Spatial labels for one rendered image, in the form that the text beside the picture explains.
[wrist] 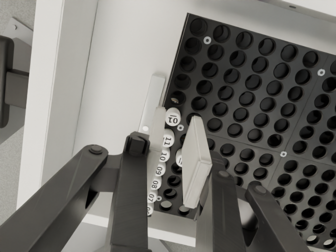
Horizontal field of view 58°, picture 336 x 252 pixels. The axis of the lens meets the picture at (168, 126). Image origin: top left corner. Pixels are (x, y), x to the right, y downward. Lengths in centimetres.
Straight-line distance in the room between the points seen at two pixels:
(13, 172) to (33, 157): 124
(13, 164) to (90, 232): 45
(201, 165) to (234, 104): 10
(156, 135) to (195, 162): 3
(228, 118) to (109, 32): 14
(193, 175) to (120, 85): 17
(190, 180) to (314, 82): 14
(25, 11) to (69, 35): 101
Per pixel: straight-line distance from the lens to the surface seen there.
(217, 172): 16
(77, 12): 25
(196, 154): 17
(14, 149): 144
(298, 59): 26
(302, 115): 27
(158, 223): 33
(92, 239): 154
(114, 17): 30
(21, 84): 26
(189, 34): 24
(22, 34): 125
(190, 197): 17
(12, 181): 152
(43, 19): 22
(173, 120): 24
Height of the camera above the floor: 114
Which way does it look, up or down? 68 degrees down
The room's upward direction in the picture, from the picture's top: 177 degrees counter-clockwise
